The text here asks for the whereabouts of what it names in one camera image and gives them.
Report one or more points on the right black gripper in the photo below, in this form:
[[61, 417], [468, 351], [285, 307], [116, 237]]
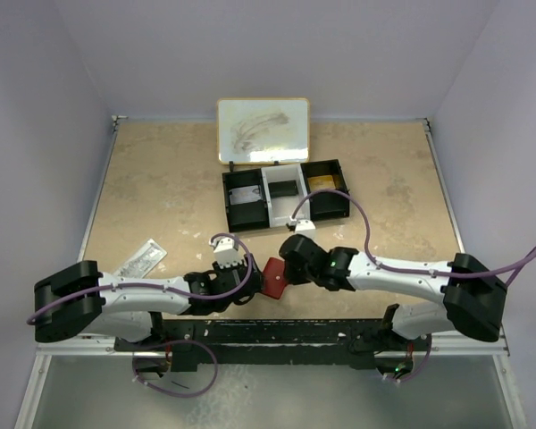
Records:
[[292, 278]]

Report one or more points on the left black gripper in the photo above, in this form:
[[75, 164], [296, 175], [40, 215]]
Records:
[[221, 272]]

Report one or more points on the red card holder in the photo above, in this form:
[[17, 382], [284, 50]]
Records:
[[275, 280]]

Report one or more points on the black white three-bin organizer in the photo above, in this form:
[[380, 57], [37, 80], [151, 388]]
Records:
[[266, 197]]

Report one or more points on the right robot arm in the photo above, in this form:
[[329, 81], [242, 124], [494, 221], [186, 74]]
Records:
[[461, 295]]

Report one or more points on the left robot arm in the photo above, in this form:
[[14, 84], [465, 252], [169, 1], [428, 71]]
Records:
[[82, 300]]

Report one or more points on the black card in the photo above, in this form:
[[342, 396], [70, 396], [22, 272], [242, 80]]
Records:
[[282, 189]]

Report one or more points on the gold credit card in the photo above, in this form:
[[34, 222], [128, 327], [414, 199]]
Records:
[[321, 182]]

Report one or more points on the silver credit card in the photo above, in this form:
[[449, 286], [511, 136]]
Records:
[[245, 195]]

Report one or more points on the silver foil packet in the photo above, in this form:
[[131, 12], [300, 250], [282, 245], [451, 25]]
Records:
[[143, 261]]

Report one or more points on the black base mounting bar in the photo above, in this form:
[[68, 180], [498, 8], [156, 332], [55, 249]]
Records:
[[356, 343]]

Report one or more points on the small whiteboard with stand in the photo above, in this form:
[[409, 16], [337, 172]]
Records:
[[263, 130]]

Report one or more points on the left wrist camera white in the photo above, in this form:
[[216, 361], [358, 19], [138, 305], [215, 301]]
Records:
[[226, 251]]

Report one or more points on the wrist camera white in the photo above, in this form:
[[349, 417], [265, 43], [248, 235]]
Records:
[[226, 251], [302, 227]]

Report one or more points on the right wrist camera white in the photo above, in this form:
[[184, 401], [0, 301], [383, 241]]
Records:
[[302, 227]]

